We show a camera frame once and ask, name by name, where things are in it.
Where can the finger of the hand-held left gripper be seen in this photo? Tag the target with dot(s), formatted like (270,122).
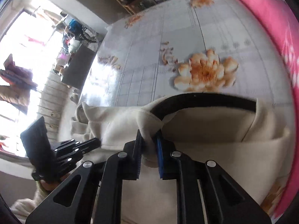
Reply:
(70,157)
(86,144)

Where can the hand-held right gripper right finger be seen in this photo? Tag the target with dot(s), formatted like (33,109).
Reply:
(160,162)

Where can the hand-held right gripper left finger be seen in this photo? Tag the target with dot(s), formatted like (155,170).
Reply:
(139,159)

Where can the cream zip jacket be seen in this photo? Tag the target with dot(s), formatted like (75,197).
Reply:
(210,154)

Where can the person's left forearm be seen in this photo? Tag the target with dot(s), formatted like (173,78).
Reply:
(28,205)

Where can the person's left hand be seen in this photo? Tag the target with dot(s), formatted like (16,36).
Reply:
(50,186)

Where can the dark grey low table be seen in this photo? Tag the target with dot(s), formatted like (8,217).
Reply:
(77,70)

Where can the bed with floral plaid sheet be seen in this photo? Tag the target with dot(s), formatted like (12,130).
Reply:
(151,63)

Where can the bicycle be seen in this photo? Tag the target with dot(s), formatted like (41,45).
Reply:
(87,36)

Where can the pink printed blanket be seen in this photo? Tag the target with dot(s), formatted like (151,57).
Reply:
(268,16)

